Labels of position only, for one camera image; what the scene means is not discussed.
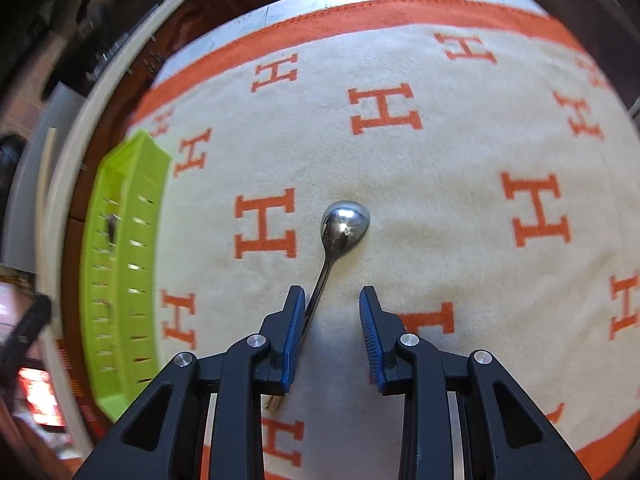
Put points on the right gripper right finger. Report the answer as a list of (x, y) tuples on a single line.
[(504, 435)]

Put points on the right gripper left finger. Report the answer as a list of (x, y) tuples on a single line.
[(205, 412)]

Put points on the silver spoon round bowl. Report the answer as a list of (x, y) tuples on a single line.
[(342, 227)]

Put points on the green plastic utensil tray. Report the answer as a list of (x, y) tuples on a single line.
[(116, 272)]

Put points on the orange white H blanket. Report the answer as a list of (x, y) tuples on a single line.
[(501, 172)]

